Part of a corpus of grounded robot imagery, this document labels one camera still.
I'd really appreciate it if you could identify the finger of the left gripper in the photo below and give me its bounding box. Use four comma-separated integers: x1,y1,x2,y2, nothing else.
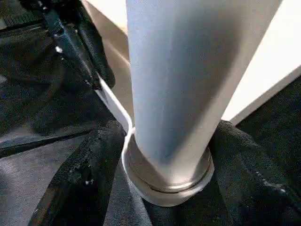
76,7,116,88
43,4,101,90

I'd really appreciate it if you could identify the white plastic table top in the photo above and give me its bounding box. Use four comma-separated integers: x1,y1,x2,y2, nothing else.
81,0,301,208

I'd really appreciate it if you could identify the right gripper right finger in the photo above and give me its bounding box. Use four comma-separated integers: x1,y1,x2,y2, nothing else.
208,120,301,226

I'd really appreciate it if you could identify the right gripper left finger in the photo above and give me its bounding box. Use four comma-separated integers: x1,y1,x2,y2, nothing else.
28,120,129,226

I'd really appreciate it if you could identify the white plastic table leg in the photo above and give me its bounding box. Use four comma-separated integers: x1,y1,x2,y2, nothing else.
125,0,284,193

